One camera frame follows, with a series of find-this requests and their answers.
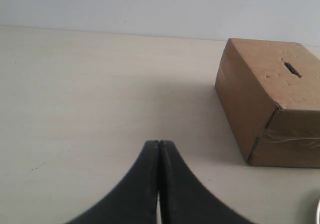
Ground round steel plate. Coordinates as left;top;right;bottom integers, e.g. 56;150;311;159
315;199;320;224

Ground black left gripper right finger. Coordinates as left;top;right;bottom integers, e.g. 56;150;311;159
157;141;252;224

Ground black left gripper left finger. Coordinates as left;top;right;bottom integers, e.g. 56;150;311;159
68;141;159;224

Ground cardboard box with slot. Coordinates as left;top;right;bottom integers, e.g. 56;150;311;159
215;38;320;168

